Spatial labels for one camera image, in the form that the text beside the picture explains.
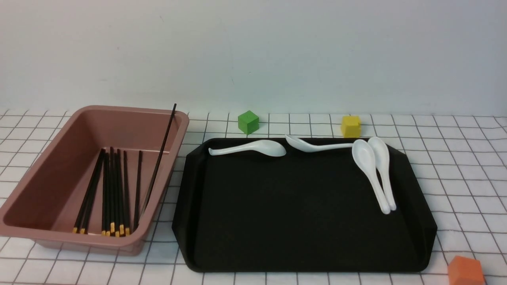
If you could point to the white ceramic spoon far left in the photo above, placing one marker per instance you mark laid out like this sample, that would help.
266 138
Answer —
266 147

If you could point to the green foam cube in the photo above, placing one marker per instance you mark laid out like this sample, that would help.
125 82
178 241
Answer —
248 122

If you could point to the white ceramic spoon upside down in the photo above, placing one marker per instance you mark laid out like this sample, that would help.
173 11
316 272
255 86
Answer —
306 147

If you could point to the black plastic tray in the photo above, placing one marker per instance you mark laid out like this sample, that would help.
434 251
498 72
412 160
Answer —
306 212

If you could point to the yellow foam cube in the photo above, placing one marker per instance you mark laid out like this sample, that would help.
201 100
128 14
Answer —
351 127

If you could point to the white ceramic spoon inner pair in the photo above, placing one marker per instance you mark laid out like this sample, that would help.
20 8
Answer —
364 157

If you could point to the white ceramic spoon pair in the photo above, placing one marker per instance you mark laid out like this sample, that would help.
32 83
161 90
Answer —
364 157
382 163

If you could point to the white ceramic spoon outer pair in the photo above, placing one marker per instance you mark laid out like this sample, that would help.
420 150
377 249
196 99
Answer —
382 163

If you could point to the black yellow-tipped chopstick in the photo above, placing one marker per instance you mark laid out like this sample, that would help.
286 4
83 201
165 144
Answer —
117 199
120 192
126 196
94 196
105 218
79 225
111 192

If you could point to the pink plastic bin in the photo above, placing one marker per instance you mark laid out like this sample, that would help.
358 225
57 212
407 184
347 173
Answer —
45 203

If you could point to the orange foam cube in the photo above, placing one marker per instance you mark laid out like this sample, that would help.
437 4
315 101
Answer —
465 271

